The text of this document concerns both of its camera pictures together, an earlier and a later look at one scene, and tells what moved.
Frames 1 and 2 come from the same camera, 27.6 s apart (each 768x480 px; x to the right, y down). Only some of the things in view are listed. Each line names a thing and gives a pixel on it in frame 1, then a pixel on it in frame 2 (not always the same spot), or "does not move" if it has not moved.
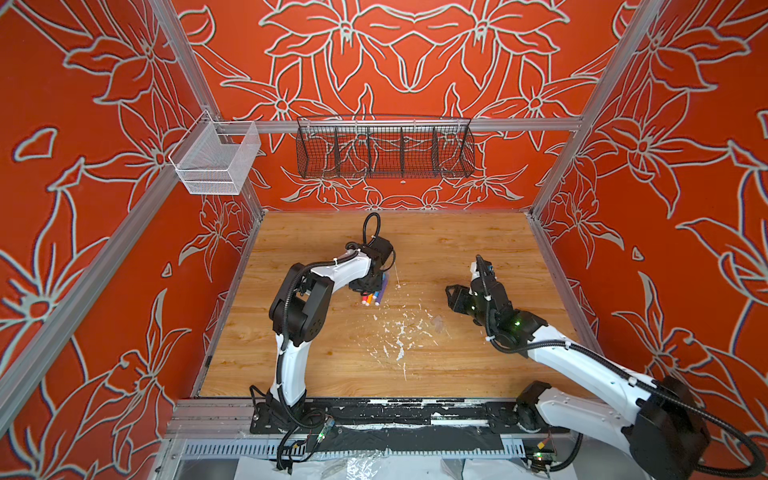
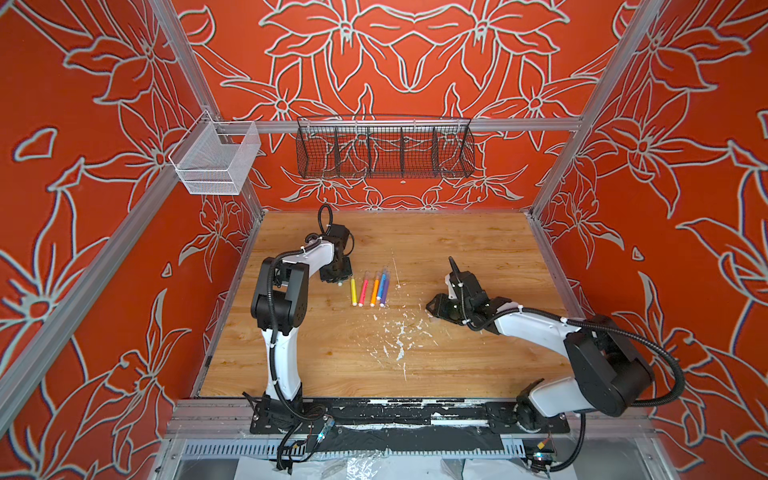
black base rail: (403, 425) does not move
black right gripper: (458, 297) to (438, 308)
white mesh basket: (211, 157) does not move
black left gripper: (373, 288) to (343, 275)
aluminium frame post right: (644, 13) does not move
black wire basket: (377, 146) does not move
